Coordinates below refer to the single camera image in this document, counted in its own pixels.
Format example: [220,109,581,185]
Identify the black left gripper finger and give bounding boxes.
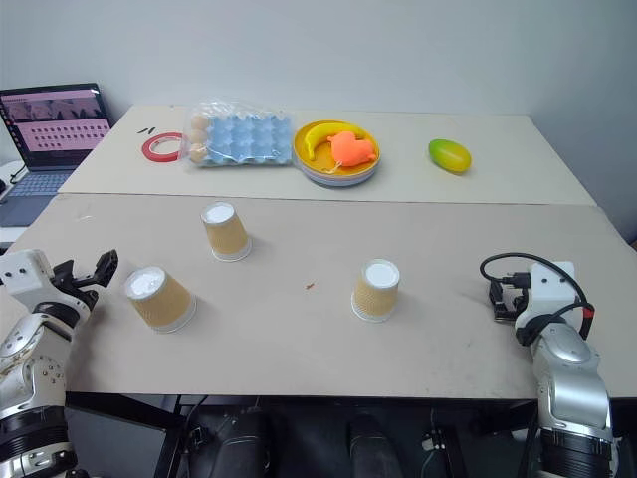
[52,258,81,283]
[92,249,120,290]

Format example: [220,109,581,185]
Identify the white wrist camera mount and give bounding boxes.
[0,248,55,306]
[514,261,587,346]

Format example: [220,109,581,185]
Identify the red tape roll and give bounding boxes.
[140,130,183,163]

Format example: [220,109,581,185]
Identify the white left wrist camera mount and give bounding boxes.
[0,248,55,306]

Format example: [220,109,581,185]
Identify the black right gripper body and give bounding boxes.
[489,282,532,325]

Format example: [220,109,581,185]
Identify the dark rounded shape under table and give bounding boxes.
[191,405,274,478]
[346,408,405,478]

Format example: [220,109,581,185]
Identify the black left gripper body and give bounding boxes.
[49,262,102,314]

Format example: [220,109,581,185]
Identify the brown ribbed paper cup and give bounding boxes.
[123,266,198,335]
[350,258,402,325]
[200,200,253,262]

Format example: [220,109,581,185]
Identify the pale plate under yellow plate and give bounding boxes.
[296,159,381,190]

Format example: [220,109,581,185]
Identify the yellow toy banana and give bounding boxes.
[303,122,360,161]

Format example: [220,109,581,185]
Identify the green yellow toy mango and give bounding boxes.
[428,137,473,175]

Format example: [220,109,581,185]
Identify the grey open laptop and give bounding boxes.
[0,82,116,229]

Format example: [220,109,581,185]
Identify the orange soft toy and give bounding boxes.
[325,130,377,175]

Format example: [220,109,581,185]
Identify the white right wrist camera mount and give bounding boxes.
[514,261,587,346]

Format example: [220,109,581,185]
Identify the blue egg tray in bag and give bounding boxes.
[180,101,296,171]

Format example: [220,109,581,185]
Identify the white object beside laptop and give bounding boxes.
[0,160,27,186]

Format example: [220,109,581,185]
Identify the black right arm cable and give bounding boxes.
[479,253,597,346]

